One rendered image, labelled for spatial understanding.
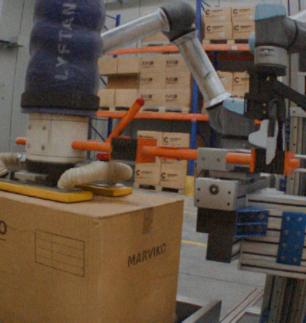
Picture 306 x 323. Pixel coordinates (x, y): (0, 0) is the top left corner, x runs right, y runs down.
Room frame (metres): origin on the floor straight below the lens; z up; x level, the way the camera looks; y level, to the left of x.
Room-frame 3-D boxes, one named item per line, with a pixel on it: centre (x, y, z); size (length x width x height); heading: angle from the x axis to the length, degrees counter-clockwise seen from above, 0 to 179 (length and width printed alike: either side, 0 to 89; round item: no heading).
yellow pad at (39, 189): (1.14, 0.31, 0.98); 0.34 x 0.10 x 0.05; 61
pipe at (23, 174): (1.22, 0.27, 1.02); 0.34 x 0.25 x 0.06; 61
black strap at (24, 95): (1.23, 0.26, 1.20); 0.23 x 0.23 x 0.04
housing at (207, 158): (1.00, -0.14, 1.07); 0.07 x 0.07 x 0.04; 61
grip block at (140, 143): (1.10, 0.05, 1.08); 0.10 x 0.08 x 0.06; 151
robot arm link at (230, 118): (1.56, -0.29, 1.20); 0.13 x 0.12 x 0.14; 9
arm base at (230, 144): (1.56, -0.29, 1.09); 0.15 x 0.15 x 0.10
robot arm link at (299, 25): (1.00, -0.33, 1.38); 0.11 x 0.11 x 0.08; 25
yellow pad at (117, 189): (1.31, 0.22, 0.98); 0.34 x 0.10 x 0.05; 61
